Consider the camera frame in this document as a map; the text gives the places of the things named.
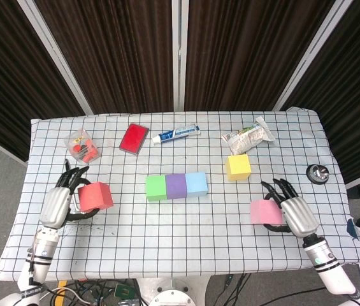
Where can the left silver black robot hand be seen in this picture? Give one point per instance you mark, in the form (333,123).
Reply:
(53,207)

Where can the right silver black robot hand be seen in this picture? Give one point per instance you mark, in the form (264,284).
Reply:
(299,216)

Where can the pink foam cube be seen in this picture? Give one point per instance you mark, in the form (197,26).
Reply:
(265,212)

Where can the red foam cube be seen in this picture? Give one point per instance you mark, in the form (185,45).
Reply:
(95,197)

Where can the green foam cube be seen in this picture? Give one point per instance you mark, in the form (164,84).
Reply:
(155,188)

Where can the light blue foam cube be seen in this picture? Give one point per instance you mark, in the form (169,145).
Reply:
(196,184)

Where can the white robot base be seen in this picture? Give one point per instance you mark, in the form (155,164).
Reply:
(173,290)

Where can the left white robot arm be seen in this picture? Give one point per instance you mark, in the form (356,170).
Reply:
(42,252)

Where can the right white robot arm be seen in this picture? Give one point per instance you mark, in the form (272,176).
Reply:
(329,267)

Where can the yellow foam cube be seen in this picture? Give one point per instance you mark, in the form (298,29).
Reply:
(238,167)

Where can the purple foam cube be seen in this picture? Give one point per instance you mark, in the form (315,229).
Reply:
(176,186)

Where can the small black metal cup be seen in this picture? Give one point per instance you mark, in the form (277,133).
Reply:
(317,174)

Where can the clear box with red caps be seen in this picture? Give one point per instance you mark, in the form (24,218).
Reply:
(82,146)

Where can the crumpled snack bag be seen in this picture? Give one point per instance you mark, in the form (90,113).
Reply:
(246,138)

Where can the red ink pad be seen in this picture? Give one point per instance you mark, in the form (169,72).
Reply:
(133,138)

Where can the green circuit board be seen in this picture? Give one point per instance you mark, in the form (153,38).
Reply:
(124,290)

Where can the white grid tablecloth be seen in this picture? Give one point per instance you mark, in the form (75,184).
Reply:
(183,248)

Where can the brown fabric partition panel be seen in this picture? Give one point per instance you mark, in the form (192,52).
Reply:
(355,95)
(7,79)
(112,54)
(249,54)

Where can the blue white toothpaste tube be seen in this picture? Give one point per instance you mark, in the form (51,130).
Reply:
(176,134)

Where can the white partition frame post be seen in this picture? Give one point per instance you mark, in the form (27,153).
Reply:
(57,57)
(310,54)
(179,54)

